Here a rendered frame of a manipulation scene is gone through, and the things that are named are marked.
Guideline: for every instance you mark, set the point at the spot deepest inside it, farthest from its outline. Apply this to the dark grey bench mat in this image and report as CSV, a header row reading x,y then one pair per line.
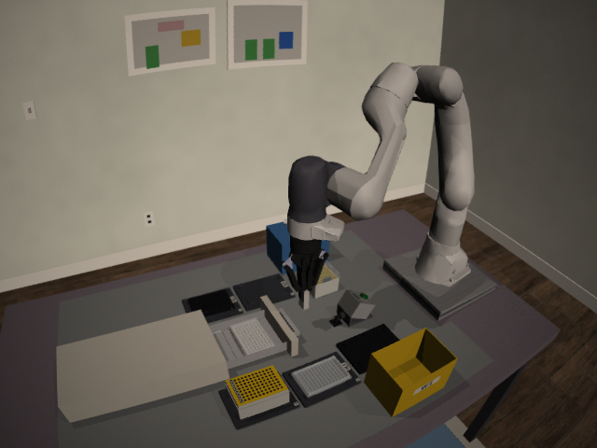
x,y
199,418

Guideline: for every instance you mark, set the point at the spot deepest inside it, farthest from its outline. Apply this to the blue open-top bin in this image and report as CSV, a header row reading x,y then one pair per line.
x,y
278,244

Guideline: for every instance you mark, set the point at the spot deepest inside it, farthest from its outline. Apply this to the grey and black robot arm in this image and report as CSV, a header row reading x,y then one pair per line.
x,y
442,260

